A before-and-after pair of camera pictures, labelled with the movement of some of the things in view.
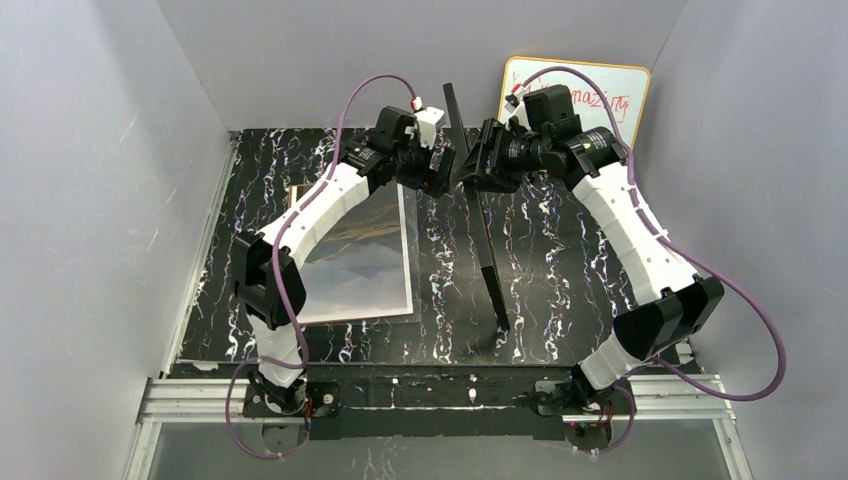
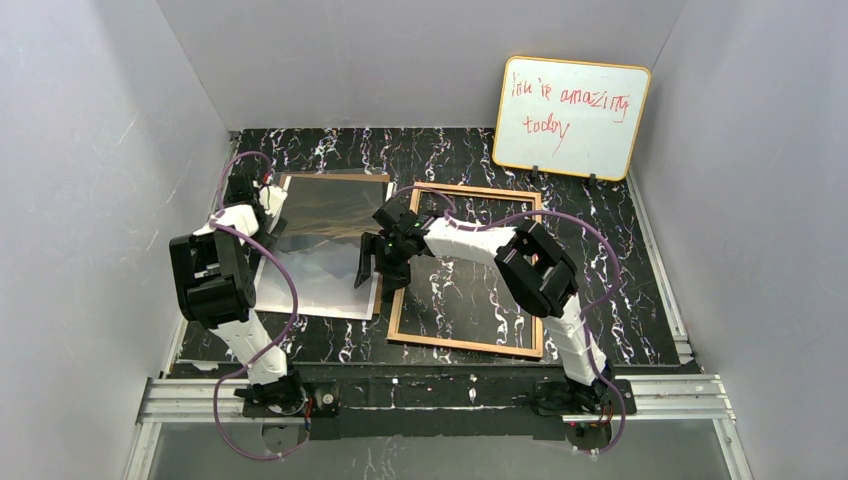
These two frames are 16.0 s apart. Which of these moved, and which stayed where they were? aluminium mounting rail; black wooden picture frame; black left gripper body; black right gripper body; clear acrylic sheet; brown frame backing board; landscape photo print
Moved: black right gripper body; black left gripper body; clear acrylic sheet; brown frame backing board; black wooden picture frame
Stayed: landscape photo print; aluminium mounting rail
